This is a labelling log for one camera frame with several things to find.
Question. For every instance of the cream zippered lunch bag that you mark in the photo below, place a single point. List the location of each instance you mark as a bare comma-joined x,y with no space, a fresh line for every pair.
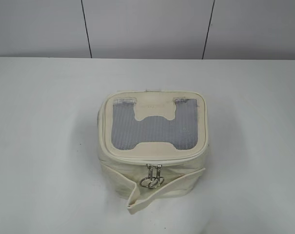
153,127

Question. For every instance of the silver ring zipper pull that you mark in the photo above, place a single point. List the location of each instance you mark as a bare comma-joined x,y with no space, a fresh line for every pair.
149,181

